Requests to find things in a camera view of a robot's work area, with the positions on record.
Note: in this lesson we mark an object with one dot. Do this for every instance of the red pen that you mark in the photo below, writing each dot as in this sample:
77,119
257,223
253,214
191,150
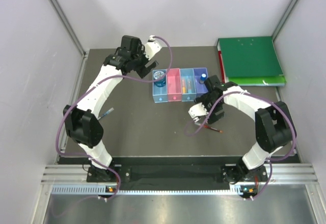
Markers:
209,127

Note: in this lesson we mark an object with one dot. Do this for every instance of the blue grey eraser stick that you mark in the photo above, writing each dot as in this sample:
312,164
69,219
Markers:
189,86

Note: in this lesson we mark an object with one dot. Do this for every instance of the light green folder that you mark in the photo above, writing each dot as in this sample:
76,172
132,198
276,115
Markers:
267,81

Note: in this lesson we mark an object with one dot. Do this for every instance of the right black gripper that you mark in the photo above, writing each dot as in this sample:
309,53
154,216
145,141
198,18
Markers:
213,117

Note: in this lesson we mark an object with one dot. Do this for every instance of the dark green binder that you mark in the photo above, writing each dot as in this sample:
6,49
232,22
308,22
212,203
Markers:
249,57

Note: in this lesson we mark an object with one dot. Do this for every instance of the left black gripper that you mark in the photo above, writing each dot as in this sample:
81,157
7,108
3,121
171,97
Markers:
142,70

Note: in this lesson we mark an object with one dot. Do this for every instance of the blue cap bottle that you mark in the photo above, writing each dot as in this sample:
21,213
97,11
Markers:
202,78

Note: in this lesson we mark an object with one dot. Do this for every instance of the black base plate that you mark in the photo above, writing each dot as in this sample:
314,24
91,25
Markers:
182,173

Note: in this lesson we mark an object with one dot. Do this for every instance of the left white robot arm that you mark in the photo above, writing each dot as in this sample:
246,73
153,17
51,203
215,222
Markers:
82,124

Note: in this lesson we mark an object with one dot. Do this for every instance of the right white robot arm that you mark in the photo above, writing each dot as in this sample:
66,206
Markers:
274,127

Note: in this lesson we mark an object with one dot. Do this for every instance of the pink plastic tray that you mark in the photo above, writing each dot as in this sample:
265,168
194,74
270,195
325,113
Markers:
174,89

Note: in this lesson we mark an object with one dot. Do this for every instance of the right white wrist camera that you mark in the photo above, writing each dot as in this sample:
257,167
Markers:
196,111

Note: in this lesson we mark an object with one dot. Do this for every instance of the blue white tape roll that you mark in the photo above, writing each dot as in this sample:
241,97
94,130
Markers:
159,78

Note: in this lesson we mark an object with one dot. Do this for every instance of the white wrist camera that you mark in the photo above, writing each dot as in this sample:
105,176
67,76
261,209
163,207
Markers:
196,111
152,47

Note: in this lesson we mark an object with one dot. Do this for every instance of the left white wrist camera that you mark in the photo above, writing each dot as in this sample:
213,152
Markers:
152,47

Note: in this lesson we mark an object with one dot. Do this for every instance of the purple plastic tray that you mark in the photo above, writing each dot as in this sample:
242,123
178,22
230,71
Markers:
200,88

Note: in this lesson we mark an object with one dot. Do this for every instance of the light blue tray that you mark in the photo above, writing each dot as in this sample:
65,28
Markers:
159,94
185,74

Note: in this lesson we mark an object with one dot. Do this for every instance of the blue pen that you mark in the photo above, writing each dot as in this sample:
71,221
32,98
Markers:
106,113

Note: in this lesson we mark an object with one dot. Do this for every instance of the red folder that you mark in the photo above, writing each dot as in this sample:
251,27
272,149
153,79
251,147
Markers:
221,66

